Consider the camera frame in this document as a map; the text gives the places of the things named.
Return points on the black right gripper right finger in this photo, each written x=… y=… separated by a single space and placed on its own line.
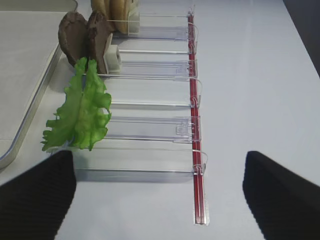
x=284 y=205

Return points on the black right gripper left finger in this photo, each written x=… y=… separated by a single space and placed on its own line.
x=34 y=204

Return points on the green lettuce leaf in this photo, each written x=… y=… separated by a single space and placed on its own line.
x=66 y=116
x=94 y=111

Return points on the green lettuce leaf in rack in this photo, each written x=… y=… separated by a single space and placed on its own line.
x=94 y=111

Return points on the brown meat patty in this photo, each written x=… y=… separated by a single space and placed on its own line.
x=98 y=32
x=72 y=36

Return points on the clear acrylic right rack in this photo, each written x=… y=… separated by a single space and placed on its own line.
x=155 y=131

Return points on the silver metal tray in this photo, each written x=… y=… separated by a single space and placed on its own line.
x=29 y=53

